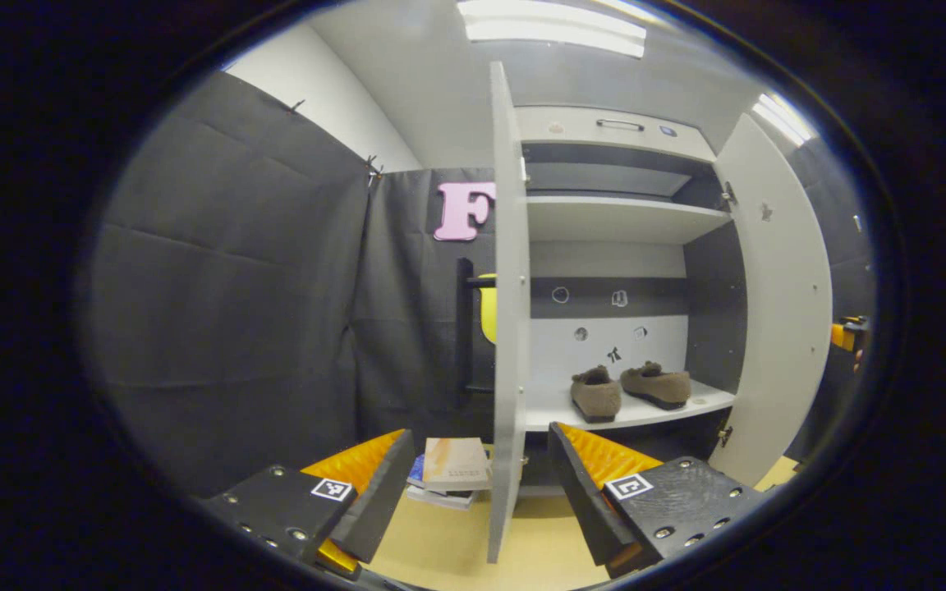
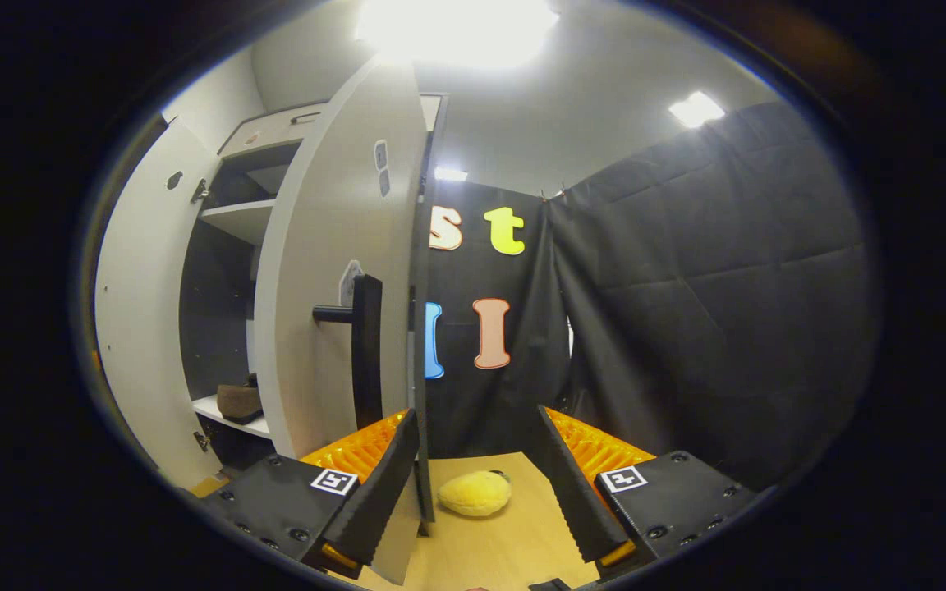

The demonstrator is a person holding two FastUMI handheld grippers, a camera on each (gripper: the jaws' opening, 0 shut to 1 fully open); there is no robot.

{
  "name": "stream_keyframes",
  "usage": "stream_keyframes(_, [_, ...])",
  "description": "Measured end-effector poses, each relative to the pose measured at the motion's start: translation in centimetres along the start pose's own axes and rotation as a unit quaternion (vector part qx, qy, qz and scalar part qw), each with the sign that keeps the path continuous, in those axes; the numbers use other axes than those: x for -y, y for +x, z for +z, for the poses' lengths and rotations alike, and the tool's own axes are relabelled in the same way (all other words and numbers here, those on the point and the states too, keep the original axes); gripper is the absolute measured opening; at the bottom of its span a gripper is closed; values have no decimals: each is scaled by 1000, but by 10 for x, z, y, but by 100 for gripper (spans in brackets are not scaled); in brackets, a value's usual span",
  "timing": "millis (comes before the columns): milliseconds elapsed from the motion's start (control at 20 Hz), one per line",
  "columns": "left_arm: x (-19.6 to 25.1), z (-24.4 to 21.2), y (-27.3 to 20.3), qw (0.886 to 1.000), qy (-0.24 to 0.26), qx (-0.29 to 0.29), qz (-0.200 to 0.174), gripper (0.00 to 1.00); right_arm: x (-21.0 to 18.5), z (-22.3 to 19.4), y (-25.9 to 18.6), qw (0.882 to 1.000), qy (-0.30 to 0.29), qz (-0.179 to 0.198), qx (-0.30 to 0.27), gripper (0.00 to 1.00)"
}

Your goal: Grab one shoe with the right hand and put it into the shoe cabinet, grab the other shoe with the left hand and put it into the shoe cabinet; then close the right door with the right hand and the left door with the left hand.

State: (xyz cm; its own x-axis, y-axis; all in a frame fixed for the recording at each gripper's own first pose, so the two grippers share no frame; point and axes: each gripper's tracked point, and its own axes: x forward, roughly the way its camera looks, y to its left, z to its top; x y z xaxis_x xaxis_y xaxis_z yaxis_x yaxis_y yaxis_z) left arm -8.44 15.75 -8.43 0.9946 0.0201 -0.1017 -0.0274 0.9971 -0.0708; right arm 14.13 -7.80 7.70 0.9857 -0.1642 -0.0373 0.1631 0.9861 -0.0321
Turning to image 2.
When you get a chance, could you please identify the grey shoe cabinet door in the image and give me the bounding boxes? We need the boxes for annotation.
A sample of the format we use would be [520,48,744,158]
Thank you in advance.
[253,53,449,585]
[94,119,223,491]

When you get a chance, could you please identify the brown fluffy shoe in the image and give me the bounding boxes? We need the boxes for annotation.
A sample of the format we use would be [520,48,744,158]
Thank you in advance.
[217,373,264,425]

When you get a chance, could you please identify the large ceiling light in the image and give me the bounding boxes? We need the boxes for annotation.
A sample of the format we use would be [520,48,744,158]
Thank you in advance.
[356,0,560,71]

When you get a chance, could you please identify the black quilted curtain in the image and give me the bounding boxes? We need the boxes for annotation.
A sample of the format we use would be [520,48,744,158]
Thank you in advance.
[547,98,880,493]

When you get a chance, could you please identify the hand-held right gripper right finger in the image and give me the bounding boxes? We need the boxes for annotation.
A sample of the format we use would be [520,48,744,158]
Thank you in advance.
[535,405,761,580]

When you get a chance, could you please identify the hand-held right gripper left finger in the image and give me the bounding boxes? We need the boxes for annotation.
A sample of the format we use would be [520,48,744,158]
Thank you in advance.
[194,408,421,580]

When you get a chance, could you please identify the grey cabinet shelf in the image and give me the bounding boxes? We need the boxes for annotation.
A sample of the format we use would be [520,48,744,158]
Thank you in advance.
[192,394,273,440]
[200,199,277,245]

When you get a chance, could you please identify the black backdrop cloth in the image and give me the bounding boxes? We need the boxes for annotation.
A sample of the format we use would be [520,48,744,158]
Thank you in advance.
[424,179,572,460]

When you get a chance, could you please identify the yellow plush toy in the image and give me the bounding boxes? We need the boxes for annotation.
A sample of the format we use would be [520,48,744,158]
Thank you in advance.
[438,470,513,518]

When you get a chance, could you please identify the grey cabinet drawer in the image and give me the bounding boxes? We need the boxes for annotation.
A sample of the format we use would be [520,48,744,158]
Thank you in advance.
[218,94,449,157]

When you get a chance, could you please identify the grey shoe cabinet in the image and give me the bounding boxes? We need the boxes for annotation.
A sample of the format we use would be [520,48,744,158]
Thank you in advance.
[94,53,451,585]

